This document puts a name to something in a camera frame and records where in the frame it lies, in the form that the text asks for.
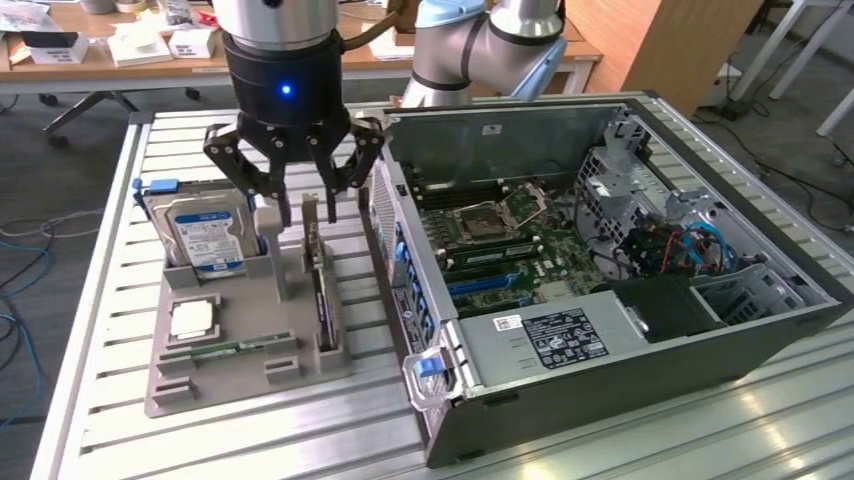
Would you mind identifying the stack of white papers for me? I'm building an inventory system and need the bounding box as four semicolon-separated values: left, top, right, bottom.
369;29;414;61

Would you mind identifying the perforated metal drive cage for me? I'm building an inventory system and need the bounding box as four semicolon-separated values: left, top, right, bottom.
571;144;672;251

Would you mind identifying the wooden desk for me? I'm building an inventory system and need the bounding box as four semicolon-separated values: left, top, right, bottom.
0;0;605;109

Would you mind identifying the green motherboard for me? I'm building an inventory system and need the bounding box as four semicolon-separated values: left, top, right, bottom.
416;177;619;319

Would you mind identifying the black plastic air duct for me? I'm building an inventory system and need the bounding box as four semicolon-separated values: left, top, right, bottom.
607;277;729;345

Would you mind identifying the grey power supply unit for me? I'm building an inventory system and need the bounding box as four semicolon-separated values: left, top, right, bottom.
454;291;652;390

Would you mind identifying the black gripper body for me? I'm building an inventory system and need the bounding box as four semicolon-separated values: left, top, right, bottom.
221;30;353;164

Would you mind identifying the grey plastic parts rack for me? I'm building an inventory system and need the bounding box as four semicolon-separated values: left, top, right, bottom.
142;204;354;419

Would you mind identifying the blue expansion slot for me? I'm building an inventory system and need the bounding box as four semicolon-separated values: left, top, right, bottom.
446;272;529;306

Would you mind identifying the white box with label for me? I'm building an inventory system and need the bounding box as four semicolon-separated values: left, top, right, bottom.
166;28;220;60

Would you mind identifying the CPU socket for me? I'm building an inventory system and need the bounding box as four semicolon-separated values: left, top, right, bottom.
452;204;508;244

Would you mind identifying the graphics card with fan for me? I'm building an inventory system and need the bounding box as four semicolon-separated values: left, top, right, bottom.
298;193;341;354

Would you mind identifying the metal socket cover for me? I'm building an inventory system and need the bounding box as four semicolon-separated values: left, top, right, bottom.
499;180;552;221

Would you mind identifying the silver disk bay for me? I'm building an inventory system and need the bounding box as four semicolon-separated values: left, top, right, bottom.
685;262;808;326

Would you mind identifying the blue case latch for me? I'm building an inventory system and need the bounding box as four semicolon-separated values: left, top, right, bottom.
412;349;446;380

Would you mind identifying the blue wire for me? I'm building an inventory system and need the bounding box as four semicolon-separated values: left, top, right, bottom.
683;219;739;276

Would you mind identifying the white floor cable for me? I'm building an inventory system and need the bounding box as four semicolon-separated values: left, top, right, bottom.
0;209;101;239

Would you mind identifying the white open box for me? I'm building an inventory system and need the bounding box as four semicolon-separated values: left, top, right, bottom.
109;27;174;68

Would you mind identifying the open black PC case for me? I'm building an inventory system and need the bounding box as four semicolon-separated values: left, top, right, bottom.
354;97;843;469

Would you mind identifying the hard disk in blue caddy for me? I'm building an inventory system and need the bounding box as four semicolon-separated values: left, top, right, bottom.
132;169;268;279

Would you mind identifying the blue floor cable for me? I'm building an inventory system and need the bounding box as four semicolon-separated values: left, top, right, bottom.
0;239;51;426

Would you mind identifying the silver CPU chip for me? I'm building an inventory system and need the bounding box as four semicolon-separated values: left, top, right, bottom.
169;299;216;337

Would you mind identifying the red wire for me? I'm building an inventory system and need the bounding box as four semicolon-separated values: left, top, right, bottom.
656;227;721;274

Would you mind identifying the black and white box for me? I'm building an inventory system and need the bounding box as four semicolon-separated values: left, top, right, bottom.
18;30;92;65

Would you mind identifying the white table leg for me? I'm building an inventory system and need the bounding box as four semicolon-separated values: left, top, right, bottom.
816;89;854;136

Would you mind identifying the white table frame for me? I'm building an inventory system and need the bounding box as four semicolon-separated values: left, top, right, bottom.
728;0;854;101

